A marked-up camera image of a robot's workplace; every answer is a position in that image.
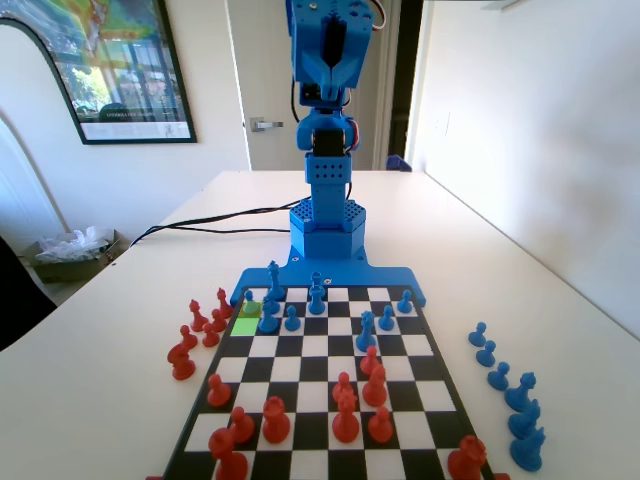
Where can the white arched panel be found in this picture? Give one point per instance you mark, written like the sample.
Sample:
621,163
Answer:
20,75

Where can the white door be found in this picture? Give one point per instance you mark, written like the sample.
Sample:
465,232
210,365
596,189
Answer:
260,60

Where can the blue chess queen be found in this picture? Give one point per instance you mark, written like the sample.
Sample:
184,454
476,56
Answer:
366,337

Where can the blue chess knight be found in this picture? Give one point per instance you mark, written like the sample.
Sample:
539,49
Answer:
524,422
528,452

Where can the clear crumpled plastic bag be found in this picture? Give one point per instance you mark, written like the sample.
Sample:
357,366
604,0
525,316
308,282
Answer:
70,245

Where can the red chess queen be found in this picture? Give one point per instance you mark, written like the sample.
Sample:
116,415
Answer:
346,425

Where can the red chess pawn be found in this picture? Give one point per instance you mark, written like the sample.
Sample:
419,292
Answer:
210,338
342,382
381,429
370,361
218,394
187,336
242,429
218,322

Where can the black and white chess board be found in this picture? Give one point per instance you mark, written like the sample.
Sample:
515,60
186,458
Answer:
320,346

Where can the framed landscape poster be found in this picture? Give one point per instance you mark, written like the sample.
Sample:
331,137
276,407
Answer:
130,75

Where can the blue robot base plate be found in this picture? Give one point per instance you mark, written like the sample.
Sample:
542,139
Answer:
390,277

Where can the red chess knight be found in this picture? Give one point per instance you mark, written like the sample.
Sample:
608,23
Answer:
181,365

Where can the cardboard box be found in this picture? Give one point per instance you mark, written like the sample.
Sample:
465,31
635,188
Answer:
65,270

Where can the blue chess pawn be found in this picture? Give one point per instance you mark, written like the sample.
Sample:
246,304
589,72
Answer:
478,336
251,305
291,322
486,355
405,304
386,320
499,379

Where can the red chess bishop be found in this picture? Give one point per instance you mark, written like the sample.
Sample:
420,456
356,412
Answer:
197,317
223,305
375,390

